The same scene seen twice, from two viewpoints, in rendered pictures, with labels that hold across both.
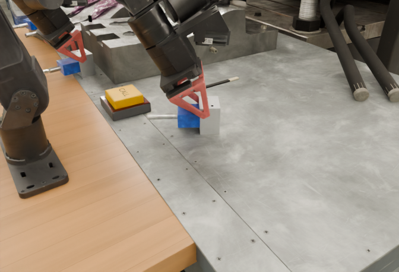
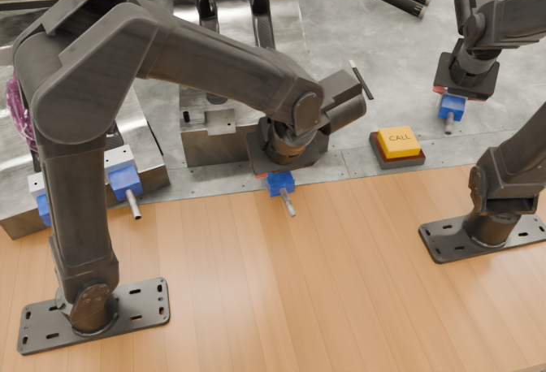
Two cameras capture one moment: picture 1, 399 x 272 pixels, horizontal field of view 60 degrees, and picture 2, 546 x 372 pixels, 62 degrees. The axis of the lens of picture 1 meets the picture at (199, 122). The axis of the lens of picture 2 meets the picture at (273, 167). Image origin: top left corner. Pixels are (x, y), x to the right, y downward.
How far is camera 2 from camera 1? 1.04 m
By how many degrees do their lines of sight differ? 54
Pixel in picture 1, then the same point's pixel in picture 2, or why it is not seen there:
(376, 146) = not seen: hidden behind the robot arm
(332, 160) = (507, 64)
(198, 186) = not seen: hidden behind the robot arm
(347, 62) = not seen: outside the picture
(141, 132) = (450, 149)
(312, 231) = not seen: outside the picture
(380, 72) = not seen: outside the picture
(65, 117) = (401, 204)
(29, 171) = (518, 229)
